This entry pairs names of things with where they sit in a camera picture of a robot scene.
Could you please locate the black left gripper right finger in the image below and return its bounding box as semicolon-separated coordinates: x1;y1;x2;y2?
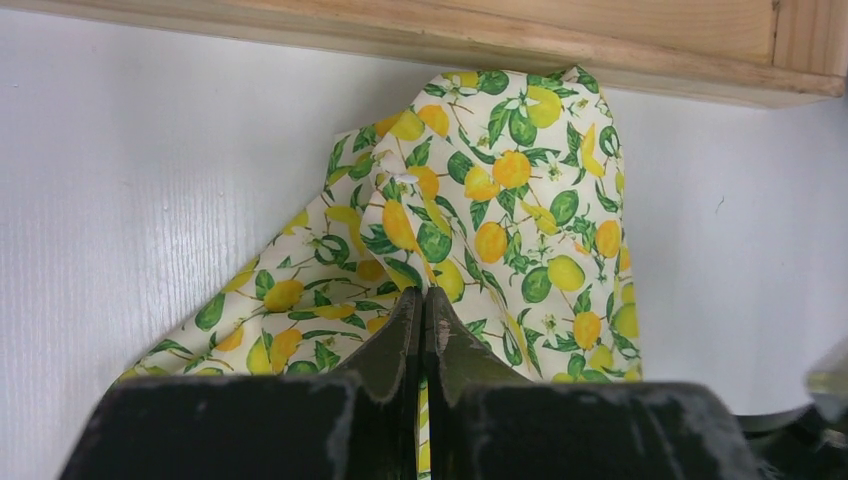
423;287;758;479

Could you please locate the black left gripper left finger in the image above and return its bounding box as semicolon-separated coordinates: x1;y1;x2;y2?
62;288;422;479

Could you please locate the lemon print skirt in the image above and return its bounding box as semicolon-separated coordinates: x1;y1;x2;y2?
112;64;643;480

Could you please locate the wooden clothes rack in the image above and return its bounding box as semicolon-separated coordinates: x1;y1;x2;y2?
12;1;847;108

